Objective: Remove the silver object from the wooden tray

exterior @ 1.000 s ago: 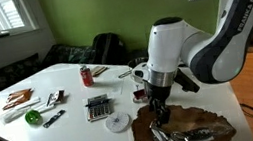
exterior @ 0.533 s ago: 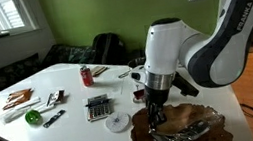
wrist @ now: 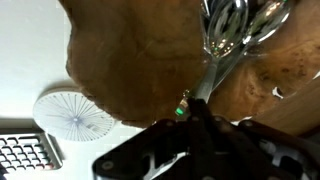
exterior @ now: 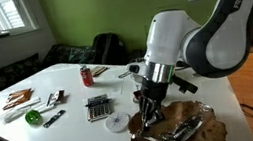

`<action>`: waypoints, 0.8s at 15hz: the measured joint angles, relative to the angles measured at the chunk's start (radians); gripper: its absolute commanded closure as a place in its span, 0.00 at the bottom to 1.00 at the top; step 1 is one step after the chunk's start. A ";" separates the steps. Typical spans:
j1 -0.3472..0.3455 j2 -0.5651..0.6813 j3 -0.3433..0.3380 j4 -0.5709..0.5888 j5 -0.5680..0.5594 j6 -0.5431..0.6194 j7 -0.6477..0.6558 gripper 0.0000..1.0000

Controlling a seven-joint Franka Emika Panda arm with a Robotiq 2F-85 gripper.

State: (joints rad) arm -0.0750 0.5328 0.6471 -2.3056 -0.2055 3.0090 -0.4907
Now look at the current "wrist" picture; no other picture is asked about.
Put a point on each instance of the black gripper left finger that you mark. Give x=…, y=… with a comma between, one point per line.
x=166, y=143

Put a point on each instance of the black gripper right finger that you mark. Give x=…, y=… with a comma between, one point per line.
x=240, y=146

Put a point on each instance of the brown wooden tray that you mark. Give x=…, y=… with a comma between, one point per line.
x=133, y=66

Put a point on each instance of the white round protractor disc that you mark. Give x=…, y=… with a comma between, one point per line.
x=73, y=116

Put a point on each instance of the grey desk calculator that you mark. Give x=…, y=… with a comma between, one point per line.
x=26, y=151

